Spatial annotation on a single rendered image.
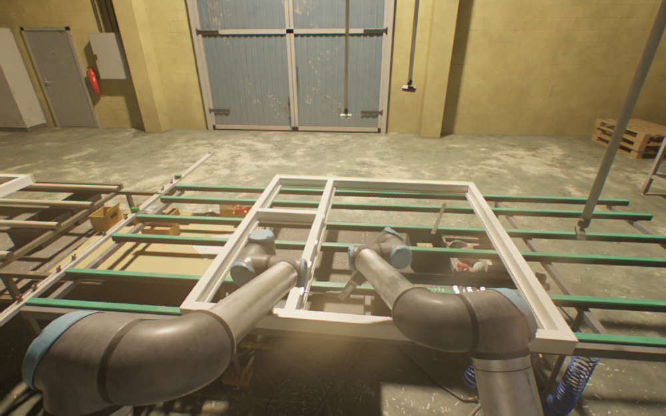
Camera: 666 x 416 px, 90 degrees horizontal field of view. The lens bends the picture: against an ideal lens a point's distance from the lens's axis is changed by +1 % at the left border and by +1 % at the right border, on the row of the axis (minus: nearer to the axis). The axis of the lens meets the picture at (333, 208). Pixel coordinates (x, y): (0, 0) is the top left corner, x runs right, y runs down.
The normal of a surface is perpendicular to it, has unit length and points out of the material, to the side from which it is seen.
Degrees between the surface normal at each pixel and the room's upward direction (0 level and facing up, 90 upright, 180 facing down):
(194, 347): 50
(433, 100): 90
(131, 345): 21
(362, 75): 90
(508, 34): 90
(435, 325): 59
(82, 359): 42
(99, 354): 32
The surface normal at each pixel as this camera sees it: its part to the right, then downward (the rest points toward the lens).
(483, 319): 0.11, -0.34
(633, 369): 0.00, -0.89
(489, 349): -0.61, -0.11
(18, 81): 1.00, 0.04
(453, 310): -0.14, -0.67
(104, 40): -0.09, 0.45
